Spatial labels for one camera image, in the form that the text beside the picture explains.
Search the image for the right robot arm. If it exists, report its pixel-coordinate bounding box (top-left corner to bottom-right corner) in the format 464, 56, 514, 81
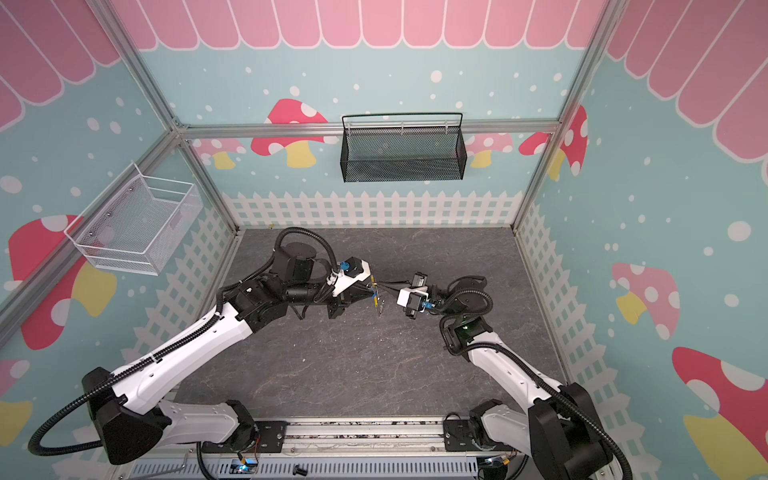
385, 273, 634, 479

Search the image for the white wire wall basket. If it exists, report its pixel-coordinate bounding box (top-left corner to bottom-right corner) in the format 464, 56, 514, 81
64, 164, 203, 276

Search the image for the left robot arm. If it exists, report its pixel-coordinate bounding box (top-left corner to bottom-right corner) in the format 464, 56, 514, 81
27, 227, 374, 465

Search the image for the black mesh wall basket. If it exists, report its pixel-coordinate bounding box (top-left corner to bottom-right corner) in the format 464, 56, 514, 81
340, 112, 468, 183

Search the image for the white vented cable duct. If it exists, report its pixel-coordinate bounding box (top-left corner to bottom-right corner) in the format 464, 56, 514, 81
128, 458, 481, 480

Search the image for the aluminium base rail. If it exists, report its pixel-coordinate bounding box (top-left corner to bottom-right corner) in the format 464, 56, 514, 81
128, 416, 607, 457

